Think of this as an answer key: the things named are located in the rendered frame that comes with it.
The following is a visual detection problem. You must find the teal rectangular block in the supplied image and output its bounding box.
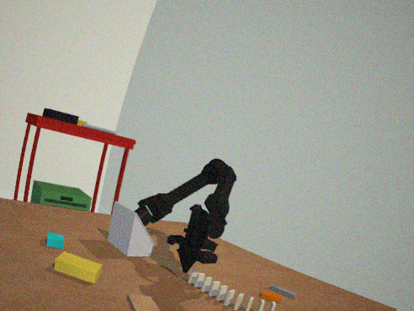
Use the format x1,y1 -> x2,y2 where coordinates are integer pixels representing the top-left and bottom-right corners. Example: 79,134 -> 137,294
46,232 -> 65,250

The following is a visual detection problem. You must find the yellow flat block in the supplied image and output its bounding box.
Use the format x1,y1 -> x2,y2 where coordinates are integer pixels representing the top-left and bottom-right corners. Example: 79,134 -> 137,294
54,251 -> 103,284

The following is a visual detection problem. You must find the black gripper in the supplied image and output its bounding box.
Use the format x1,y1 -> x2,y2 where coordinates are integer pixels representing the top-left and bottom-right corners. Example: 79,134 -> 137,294
167,226 -> 218,273

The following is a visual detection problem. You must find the orange flat block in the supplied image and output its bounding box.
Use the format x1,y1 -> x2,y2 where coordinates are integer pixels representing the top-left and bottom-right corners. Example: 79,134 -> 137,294
261,291 -> 282,303

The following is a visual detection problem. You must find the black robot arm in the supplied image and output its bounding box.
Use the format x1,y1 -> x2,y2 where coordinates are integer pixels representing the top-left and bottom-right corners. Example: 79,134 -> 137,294
135,159 -> 236,253

